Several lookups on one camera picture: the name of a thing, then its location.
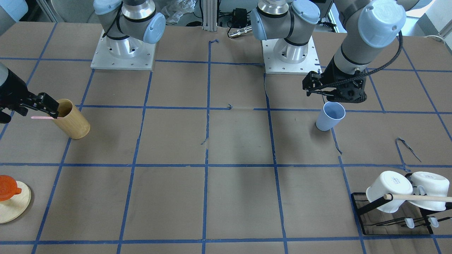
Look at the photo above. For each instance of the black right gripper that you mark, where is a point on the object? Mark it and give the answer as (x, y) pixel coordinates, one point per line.
(11, 92)

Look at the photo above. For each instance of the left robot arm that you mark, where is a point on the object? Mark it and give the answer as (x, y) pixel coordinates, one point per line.
(374, 40)

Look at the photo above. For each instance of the white mug with smiley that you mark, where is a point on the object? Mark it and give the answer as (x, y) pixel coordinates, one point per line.
(430, 184)

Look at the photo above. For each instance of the bamboo chopstick holder cup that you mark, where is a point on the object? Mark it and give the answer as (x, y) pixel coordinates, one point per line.
(70, 120)

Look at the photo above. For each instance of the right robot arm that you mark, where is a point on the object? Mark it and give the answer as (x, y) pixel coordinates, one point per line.
(131, 29)

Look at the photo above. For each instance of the aluminium frame post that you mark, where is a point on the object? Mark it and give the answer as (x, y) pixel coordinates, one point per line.
(210, 15)

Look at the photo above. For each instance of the black wire mug rack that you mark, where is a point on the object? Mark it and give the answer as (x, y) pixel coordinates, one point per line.
(392, 214)

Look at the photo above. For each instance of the wooden mug tree stand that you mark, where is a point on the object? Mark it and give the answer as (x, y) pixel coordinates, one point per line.
(16, 205)

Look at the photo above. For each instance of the light blue plastic cup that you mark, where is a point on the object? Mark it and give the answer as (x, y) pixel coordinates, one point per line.
(331, 114)

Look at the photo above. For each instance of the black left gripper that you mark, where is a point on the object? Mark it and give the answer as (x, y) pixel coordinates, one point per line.
(329, 73)

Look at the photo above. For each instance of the white mug near rack end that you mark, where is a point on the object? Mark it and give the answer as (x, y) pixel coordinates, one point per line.
(389, 182)

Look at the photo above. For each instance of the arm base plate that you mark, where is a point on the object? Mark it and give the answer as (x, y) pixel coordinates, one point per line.
(281, 57)
(126, 54)

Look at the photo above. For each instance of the orange mug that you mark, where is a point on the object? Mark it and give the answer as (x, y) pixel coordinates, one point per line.
(8, 187)

